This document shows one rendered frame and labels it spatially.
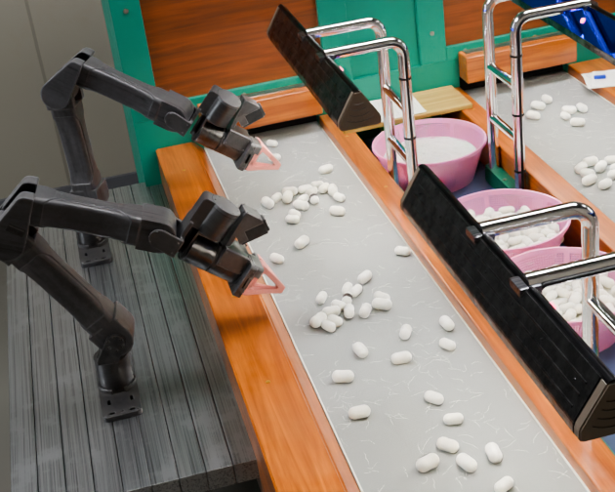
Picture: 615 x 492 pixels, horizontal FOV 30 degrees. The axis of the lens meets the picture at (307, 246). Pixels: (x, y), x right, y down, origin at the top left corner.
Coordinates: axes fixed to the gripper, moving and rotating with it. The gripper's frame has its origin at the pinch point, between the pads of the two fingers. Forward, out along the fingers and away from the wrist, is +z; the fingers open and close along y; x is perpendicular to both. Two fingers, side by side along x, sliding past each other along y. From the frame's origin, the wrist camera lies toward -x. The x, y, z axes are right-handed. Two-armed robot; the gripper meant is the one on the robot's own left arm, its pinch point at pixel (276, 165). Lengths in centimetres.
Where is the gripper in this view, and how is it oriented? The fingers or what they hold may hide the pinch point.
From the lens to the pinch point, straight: 252.0
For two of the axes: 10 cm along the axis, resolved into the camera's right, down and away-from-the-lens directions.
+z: 8.4, 3.7, 4.0
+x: -4.9, 8.3, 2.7
